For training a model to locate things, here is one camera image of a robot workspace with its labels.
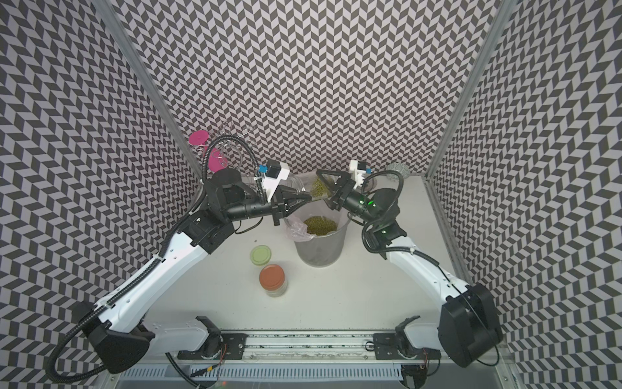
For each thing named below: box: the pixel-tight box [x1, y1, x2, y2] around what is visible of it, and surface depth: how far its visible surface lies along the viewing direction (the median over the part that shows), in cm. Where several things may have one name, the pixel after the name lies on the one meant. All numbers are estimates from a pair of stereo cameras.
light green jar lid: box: [249, 244, 272, 266], surface depth 93 cm
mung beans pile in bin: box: [303, 215, 338, 236], surface depth 96 cm
